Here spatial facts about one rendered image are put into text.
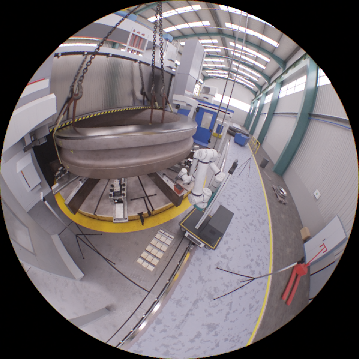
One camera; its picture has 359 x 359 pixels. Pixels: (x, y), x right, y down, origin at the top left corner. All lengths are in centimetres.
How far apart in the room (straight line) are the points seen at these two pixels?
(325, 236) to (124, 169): 669
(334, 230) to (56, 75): 950
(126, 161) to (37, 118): 190
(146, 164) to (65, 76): 367
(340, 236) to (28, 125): 756
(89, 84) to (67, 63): 114
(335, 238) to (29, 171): 923
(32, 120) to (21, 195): 302
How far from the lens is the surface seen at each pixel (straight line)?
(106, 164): 239
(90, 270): 271
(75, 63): 439
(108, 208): 266
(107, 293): 258
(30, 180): 411
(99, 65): 465
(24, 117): 219
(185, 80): 624
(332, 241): 550
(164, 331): 266
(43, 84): 264
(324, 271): 594
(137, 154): 231
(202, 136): 732
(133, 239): 255
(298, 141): 1039
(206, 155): 119
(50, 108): 217
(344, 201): 635
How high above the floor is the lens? 238
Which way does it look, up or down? 39 degrees down
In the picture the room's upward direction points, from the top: 14 degrees clockwise
